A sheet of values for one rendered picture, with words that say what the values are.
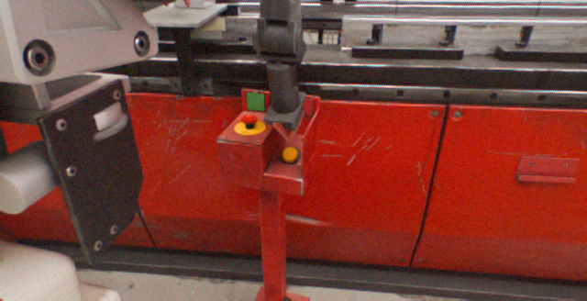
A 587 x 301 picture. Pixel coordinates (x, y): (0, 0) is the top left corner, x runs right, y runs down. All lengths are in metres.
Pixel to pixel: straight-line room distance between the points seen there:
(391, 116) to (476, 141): 0.26
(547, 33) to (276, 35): 0.83
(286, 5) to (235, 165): 0.39
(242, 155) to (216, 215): 0.54
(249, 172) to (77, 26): 0.67
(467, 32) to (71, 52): 1.08
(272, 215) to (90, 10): 0.81
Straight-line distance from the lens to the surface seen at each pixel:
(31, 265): 0.46
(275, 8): 0.65
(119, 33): 0.24
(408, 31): 1.15
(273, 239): 1.03
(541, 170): 1.30
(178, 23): 0.93
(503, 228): 1.40
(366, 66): 1.03
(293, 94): 0.73
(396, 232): 1.33
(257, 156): 0.82
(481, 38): 1.20
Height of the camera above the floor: 1.17
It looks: 28 degrees down
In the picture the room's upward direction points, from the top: straight up
